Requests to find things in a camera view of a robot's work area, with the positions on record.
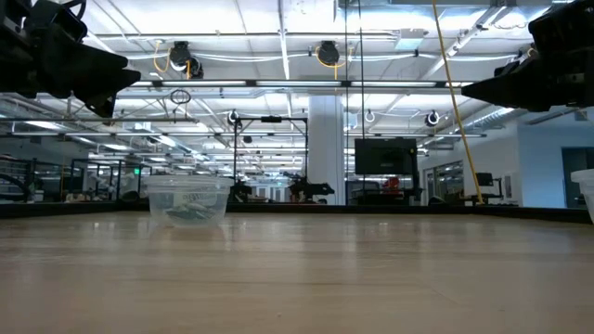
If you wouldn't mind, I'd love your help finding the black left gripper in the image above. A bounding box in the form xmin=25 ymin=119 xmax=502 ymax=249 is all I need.
xmin=0 ymin=0 xmax=142 ymax=119

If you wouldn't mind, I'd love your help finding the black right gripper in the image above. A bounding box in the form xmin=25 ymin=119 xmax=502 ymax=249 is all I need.
xmin=460 ymin=0 xmax=594 ymax=113

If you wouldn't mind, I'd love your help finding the green white Truvia packet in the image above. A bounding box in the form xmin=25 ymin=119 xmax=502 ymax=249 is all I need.
xmin=165 ymin=207 xmax=215 ymax=222

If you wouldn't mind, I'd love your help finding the clear plastic bowl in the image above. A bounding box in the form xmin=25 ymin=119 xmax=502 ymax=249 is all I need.
xmin=570 ymin=168 xmax=594 ymax=225
xmin=145 ymin=174 xmax=235 ymax=229

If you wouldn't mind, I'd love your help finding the black monitor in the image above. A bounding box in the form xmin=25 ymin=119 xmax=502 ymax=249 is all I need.
xmin=354 ymin=137 xmax=420 ymax=176

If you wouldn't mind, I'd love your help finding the ceiling light strip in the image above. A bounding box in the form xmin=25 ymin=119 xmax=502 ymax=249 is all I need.
xmin=129 ymin=79 xmax=475 ymax=90

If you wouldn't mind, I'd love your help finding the white building column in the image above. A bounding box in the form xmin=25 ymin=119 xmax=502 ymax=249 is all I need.
xmin=307 ymin=95 xmax=347 ymax=206

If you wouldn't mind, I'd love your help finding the long yellow cable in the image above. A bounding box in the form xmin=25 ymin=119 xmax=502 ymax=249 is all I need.
xmin=431 ymin=0 xmax=486 ymax=206

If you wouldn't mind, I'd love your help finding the black ceiling cable reel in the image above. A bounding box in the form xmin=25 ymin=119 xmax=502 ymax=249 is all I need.
xmin=315 ymin=40 xmax=343 ymax=69
xmin=168 ymin=40 xmax=206 ymax=81

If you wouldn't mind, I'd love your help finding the black hanging cable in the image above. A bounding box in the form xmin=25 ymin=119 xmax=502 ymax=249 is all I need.
xmin=343 ymin=0 xmax=368 ymax=206

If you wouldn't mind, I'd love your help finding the black background rig frame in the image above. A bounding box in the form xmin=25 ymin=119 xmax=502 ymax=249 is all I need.
xmin=232 ymin=115 xmax=310 ymax=204

